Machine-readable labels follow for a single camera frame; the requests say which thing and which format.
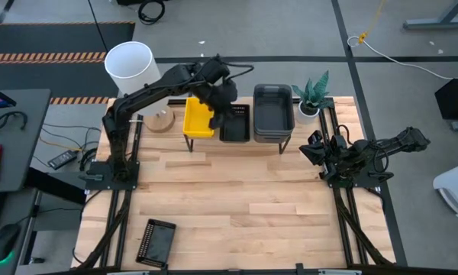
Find black front frame bar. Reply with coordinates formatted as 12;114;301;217
72;262;458;275

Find black floor mat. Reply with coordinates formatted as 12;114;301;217
0;21;136;99

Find black power adapter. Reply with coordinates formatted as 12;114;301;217
47;149;79;171

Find grey table leg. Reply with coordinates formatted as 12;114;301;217
402;0;458;31

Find black desk leg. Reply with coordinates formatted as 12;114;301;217
24;167;88;205

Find white floor cable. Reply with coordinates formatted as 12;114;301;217
346;35;458;81

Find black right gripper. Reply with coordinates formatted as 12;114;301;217
299;129;348;171

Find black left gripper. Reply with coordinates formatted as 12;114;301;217
196;78;240;130

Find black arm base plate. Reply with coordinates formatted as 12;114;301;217
327;173;382;189
84;160;140;191

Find black aluminium frame rails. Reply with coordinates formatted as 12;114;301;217
76;102;144;270
318;97;396;268

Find coiled black cable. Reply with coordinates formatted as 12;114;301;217
137;0;166;26

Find round wooden lamp base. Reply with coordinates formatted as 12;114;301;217
143;106;176;134

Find yellow plastic basket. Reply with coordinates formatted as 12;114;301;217
182;96;217;139

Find white cylindrical lamp shade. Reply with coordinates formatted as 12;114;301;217
104;40;165;117

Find wooden shelf with black frame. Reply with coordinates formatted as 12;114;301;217
183;95;292;154

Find black plastic basket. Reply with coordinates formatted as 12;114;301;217
218;103;252;144
135;218;177;269

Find thin black floor cable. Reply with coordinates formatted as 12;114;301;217
86;0;110;53

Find black box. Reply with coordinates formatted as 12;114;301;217
434;77;458;122

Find green plant in white pot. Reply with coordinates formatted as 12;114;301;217
291;70;331;125

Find grey desk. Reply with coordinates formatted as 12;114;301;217
0;89;53;194

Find yellow rope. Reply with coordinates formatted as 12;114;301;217
357;0;386;44

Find black cable on desk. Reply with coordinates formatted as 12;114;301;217
0;110;28;134

